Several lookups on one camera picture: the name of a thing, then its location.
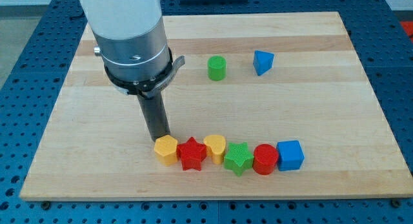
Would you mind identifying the blue triangle block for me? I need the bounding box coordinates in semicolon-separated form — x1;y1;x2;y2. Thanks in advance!
253;50;275;76

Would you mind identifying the yellow hexagon block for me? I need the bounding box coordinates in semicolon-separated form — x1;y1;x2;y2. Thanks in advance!
154;135;178;167

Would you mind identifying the green star block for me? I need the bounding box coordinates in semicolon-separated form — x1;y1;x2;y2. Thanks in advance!
224;142;254;176

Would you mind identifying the black clamp with grey lever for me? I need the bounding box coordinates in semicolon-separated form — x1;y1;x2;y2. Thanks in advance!
104;56;185;99

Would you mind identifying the green cylinder block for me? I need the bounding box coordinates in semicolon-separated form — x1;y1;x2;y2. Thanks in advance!
207;56;227;81

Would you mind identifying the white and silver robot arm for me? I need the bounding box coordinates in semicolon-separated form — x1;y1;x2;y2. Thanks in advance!
79;0;170;82

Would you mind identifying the wooden board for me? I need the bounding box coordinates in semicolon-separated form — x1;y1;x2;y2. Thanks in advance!
20;12;412;201

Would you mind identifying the red cylinder block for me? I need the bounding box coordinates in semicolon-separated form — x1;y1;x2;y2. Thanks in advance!
252;144;279;175

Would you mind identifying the blue cube block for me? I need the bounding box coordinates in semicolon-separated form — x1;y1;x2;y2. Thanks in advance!
277;140;305;171

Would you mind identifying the red star block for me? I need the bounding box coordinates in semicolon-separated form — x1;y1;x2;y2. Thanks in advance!
177;137;207;171

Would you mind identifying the yellow heart block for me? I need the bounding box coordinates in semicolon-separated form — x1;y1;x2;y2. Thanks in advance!
203;135;227;165

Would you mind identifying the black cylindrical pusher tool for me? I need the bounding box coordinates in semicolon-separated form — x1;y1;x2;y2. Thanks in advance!
137;93;170;141

